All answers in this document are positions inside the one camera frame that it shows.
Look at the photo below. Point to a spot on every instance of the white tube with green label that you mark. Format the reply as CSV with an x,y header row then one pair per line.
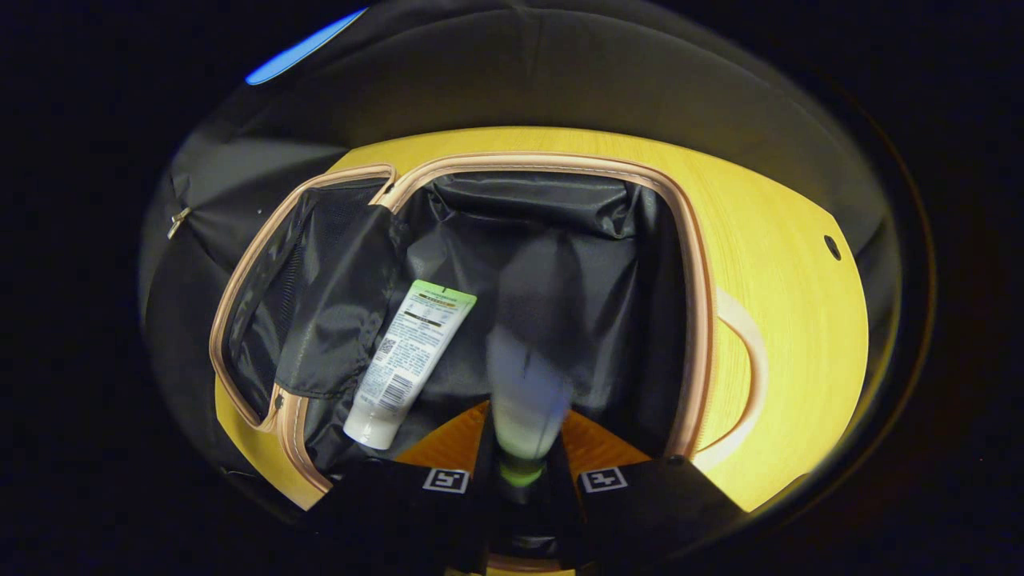
x,y
408,360

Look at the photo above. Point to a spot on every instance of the pink suitcase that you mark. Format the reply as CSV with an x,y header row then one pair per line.
x,y
576,208

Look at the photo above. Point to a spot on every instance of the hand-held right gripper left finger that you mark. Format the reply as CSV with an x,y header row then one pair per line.
x,y
384,504

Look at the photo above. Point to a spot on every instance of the small metal clip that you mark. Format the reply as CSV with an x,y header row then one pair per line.
x,y
178,222

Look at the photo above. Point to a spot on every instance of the white tube with green cap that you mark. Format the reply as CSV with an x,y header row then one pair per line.
x,y
528,400

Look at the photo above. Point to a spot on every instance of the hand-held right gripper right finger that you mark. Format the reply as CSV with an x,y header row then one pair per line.
x,y
640,512

